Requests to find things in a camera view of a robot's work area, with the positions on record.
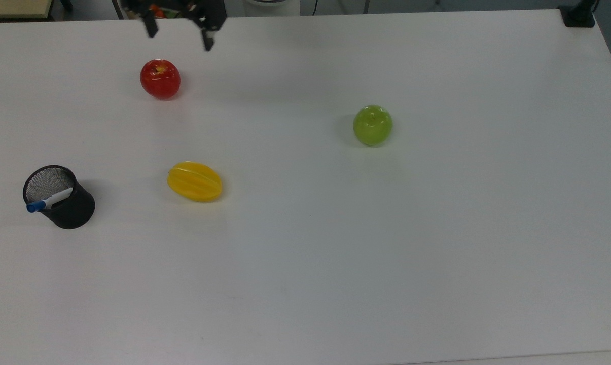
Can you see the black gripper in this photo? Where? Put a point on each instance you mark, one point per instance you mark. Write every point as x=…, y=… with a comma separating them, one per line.
x=211, y=12

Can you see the white marker pen blue cap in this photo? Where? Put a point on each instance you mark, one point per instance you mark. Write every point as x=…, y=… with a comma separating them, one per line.
x=51, y=199

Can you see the black mesh pen cup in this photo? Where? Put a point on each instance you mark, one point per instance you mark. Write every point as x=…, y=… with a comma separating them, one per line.
x=72, y=210

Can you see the red apple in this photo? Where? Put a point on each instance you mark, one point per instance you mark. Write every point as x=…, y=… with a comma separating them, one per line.
x=160, y=79

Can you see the yellow starfruit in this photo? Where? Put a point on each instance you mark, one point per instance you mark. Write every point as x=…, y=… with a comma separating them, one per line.
x=194, y=182

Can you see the light wooden furniture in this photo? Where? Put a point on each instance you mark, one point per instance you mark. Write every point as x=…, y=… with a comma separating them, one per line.
x=13, y=7

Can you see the green apple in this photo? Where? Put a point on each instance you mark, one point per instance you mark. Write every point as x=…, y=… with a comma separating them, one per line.
x=372, y=125

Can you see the black table clamp mount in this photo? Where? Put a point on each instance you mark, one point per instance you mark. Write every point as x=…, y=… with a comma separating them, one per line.
x=578, y=17

